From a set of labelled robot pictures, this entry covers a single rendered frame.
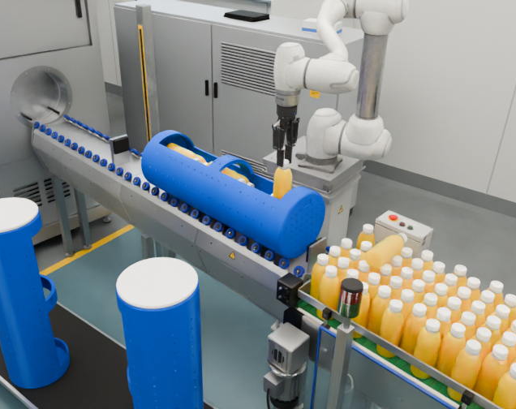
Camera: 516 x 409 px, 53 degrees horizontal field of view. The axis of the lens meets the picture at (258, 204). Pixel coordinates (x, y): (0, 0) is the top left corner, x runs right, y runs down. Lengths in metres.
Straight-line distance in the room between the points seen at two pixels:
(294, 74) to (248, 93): 2.11
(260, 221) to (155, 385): 0.70
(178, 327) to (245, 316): 1.46
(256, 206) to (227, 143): 2.21
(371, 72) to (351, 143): 0.33
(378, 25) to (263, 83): 1.69
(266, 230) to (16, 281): 1.08
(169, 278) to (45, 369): 1.07
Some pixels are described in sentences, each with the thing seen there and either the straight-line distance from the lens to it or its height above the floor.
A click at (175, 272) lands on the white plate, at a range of 1.88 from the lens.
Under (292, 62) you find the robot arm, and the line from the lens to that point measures 1.81.
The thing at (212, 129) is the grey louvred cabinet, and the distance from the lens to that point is 4.24.
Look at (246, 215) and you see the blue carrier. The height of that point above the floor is 1.12.
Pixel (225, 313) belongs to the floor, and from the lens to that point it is 3.27.
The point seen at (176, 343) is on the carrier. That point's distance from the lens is 1.87.
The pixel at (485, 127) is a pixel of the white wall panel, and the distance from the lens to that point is 4.56.
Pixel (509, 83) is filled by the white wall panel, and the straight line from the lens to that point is 4.44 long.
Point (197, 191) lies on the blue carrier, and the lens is 2.22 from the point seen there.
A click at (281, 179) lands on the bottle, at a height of 1.27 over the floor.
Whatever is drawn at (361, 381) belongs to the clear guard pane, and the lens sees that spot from 1.83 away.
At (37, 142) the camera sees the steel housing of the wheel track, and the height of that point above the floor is 0.87.
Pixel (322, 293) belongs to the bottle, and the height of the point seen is 1.01.
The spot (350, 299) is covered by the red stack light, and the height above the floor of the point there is 1.23.
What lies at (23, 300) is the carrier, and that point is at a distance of 2.48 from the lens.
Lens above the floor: 2.16
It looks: 30 degrees down
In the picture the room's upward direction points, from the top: 2 degrees clockwise
